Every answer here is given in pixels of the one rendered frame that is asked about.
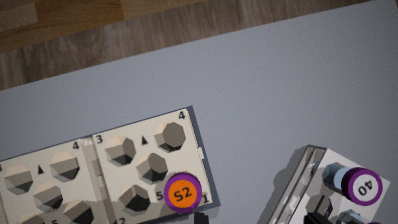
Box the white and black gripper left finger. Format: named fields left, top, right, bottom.
left=194, top=212, right=209, bottom=224

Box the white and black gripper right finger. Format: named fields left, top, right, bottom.
left=304, top=212, right=332, bottom=224

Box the grey bench mat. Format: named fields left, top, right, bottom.
left=0, top=0, right=398, bottom=224

